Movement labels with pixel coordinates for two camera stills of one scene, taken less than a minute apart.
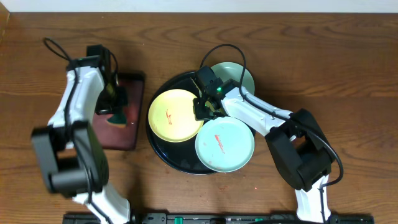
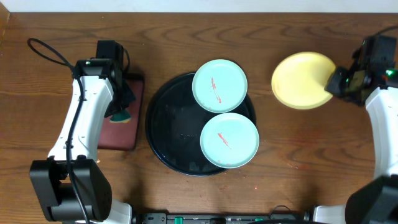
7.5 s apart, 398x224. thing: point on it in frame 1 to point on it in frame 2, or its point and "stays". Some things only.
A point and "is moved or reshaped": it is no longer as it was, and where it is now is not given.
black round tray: [181, 157] stays
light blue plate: [224, 144] is moved or reshaped
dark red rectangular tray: [123, 138] stays
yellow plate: [171, 117] to [299, 80]
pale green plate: [234, 71] is moved or reshaped
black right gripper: [199, 115] to [332, 85]
